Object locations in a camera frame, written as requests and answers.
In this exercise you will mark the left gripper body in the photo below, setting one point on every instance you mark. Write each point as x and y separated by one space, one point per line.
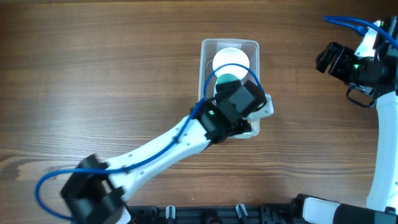
244 126

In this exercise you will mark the green cup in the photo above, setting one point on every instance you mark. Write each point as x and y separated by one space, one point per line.
226 78

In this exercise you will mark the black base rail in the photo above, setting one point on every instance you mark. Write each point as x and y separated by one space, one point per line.
241 213

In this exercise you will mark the clear plastic container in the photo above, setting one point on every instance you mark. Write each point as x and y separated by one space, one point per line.
253 62

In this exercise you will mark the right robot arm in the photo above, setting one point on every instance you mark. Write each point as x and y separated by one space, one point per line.
372 70

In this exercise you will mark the white pink bowl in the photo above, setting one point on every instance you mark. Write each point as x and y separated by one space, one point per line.
226 62

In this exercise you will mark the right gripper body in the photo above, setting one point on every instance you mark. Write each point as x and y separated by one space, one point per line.
330 58

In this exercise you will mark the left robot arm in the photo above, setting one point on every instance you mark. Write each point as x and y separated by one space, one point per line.
97 191

